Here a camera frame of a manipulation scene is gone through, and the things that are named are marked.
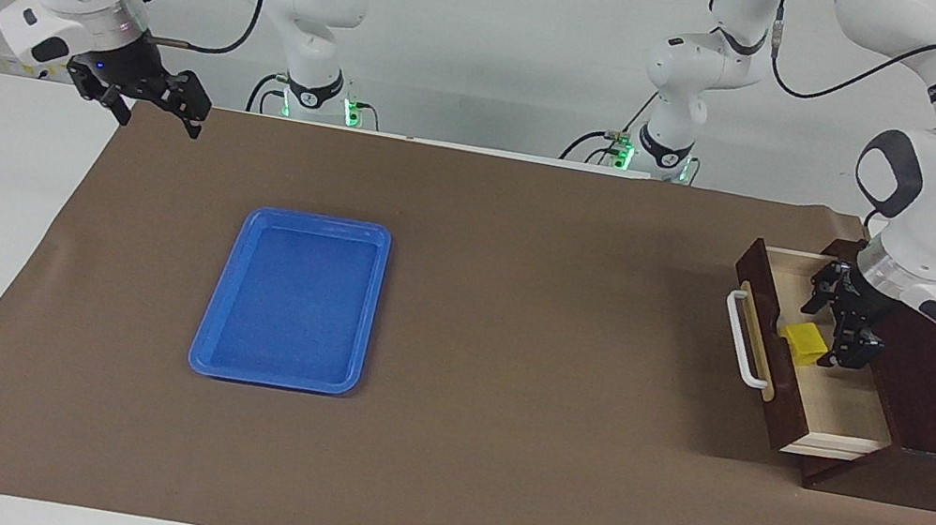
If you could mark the yellow cube block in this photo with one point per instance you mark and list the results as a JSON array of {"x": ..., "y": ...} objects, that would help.
[{"x": 804, "y": 343}]

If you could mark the white socket box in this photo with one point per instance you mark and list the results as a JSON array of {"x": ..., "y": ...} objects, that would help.
[{"x": 20, "y": 67}]

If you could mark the blue plastic tray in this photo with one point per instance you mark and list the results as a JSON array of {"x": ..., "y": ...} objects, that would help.
[{"x": 291, "y": 299}]

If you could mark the brown table mat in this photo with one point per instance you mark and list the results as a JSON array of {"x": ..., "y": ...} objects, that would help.
[{"x": 486, "y": 494}]

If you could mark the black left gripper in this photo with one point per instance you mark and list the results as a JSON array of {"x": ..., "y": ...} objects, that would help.
[{"x": 863, "y": 300}]

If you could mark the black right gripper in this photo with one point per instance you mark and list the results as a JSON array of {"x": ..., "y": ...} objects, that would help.
[{"x": 133, "y": 74}]

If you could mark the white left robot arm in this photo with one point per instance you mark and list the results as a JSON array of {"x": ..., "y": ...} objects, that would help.
[{"x": 932, "y": 217}]

